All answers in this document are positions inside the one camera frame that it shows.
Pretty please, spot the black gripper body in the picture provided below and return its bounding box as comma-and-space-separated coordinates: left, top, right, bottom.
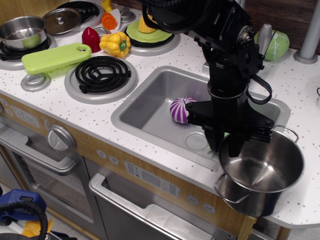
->
185, 84, 274, 143

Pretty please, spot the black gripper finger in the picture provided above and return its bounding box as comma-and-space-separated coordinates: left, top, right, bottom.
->
203, 125, 225, 153
228, 133, 250, 158

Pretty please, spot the large steel pot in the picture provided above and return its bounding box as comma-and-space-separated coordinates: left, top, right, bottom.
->
214, 129, 305, 218

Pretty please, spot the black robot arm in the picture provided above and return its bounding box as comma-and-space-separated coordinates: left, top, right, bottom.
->
142, 0, 274, 157

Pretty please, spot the grey toy sink basin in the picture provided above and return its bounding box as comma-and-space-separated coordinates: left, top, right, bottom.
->
110, 65, 291, 175

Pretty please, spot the steel pot lid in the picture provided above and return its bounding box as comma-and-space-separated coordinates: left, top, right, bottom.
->
42, 7, 82, 35

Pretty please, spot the small steel pot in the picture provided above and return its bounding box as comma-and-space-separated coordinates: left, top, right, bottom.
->
0, 15, 48, 51

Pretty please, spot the green toy bitter gourd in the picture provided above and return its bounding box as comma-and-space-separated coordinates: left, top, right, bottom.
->
205, 132, 229, 153

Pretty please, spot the purple white toy onion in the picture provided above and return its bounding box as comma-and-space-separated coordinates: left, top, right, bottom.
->
169, 97, 196, 124

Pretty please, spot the silver toy faucet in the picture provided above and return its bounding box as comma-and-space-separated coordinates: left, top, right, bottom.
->
257, 23, 273, 55

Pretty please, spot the green toy cabbage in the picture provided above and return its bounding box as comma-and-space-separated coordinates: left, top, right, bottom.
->
264, 29, 290, 61

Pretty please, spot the grey vertical pole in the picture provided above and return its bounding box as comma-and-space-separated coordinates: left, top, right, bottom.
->
294, 0, 320, 65

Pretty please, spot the yellow toy corn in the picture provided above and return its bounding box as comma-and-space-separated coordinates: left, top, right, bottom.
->
138, 16, 157, 34

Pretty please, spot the green round plate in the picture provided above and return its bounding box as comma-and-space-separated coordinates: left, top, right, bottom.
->
126, 20, 173, 44

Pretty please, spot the yellow toy bell pepper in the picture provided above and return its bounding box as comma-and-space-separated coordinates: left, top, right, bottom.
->
99, 31, 131, 58

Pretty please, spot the black front coil burner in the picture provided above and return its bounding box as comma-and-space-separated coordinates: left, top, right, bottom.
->
74, 56, 132, 94

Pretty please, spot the black coil burner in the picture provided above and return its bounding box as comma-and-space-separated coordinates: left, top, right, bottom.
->
56, 1, 100, 24
0, 37, 51, 61
74, 56, 132, 94

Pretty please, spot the silver back stove knob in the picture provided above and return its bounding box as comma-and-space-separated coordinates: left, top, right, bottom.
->
120, 7, 136, 24

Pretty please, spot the silver stove knob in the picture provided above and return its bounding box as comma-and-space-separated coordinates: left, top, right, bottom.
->
20, 73, 51, 92
120, 7, 136, 24

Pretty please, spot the orange toy carrot slice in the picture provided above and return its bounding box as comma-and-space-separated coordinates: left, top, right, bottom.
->
101, 12, 117, 30

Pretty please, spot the white toy egg piece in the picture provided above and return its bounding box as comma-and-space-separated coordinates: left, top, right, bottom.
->
110, 9, 121, 30

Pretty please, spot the silver oven dial knob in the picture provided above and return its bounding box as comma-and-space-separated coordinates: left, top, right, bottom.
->
46, 124, 76, 152

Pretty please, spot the red toy pepper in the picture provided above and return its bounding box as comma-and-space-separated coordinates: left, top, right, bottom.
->
81, 27, 101, 53

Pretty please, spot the black back coil burner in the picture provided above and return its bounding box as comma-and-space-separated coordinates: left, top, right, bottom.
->
56, 1, 100, 24

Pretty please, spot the green plastic cutting board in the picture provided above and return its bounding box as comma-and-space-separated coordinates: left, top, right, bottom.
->
21, 43, 92, 75

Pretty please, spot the silver stove knob front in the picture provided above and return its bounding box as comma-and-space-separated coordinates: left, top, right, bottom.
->
20, 73, 51, 92

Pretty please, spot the blue clamp tool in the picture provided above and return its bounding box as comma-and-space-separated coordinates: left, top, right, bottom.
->
0, 189, 47, 222

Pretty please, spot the black left coil burner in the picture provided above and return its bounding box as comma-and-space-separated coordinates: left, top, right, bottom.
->
0, 37, 51, 61

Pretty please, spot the grey dishwasher door handle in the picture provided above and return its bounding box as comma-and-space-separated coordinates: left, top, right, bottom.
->
89, 172, 238, 240

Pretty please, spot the black hose cable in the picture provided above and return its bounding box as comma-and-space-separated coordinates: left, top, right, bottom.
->
0, 201, 48, 240

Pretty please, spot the grey oven door handle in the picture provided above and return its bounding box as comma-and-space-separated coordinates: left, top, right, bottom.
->
0, 123, 77, 176

